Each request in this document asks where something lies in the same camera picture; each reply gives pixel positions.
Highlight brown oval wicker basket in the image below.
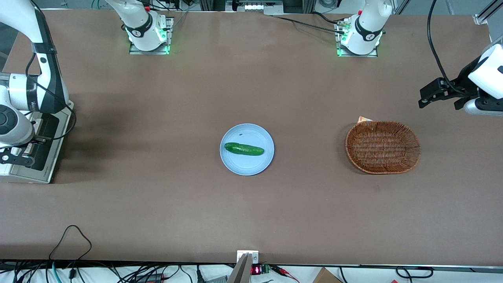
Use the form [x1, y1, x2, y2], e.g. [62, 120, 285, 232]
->
[345, 120, 421, 175]

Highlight black power adapter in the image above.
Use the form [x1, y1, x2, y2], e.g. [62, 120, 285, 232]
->
[135, 273, 164, 283]

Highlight lit control box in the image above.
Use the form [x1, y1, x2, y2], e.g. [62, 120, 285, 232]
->
[226, 0, 284, 16]

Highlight green cucumber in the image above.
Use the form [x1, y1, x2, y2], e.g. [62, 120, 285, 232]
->
[224, 142, 265, 156]

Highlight light blue round plate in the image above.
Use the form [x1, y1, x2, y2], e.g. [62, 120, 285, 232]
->
[220, 123, 275, 176]

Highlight brown cardboard box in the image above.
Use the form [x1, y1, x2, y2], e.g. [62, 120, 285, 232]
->
[312, 267, 343, 283]

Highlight red and black clip leads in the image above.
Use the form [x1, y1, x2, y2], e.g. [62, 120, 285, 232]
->
[270, 265, 300, 283]

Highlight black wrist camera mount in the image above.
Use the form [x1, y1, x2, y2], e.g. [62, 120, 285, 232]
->
[448, 55, 486, 99]

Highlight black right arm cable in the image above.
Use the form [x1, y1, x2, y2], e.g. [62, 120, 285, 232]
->
[25, 51, 77, 141]

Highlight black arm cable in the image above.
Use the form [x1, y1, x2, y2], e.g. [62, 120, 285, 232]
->
[25, 51, 77, 141]
[427, 0, 472, 97]

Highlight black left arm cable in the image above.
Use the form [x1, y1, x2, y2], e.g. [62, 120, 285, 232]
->
[427, 0, 472, 97]

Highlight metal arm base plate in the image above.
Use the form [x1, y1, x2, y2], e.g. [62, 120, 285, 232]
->
[335, 18, 379, 58]
[129, 17, 174, 55]

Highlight looped black cable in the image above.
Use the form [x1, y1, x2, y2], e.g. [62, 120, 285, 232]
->
[48, 224, 93, 261]

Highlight aluminium frame profile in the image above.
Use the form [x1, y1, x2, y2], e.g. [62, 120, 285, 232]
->
[473, 0, 503, 26]

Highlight short black table cable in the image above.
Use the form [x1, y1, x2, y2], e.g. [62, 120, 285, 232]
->
[312, 11, 343, 24]

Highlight long black table cable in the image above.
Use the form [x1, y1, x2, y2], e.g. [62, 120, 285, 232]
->
[271, 15, 346, 34]

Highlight coiled black cable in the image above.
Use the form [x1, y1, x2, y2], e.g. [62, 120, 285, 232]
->
[395, 266, 434, 279]

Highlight grey camera mount bar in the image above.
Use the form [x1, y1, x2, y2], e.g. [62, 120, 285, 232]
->
[227, 253, 252, 283]

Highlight white metal edge bracket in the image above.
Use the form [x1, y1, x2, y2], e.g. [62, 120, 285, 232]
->
[237, 250, 259, 265]

